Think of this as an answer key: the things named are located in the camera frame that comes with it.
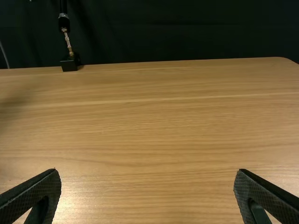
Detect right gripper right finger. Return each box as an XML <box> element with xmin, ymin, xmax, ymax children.
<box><xmin>233</xmin><ymin>168</ymin><xmax>299</xmax><ymax>224</ymax></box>

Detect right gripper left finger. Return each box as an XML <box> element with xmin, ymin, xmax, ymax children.
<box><xmin>0</xmin><ymin>168</ymin><xmax>62</xmax><ymax>224</ymax></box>

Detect black clamp stand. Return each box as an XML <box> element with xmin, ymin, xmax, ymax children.
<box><xmin>57</xmin><ymin>0</ymin><xmax>81</xmax><ymax>72</ymax></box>

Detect grey cable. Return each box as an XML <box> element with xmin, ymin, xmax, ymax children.
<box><xmin>0</xmin><ymin>39</ymin><xmax>10</xmax><ymax>70</ymax></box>

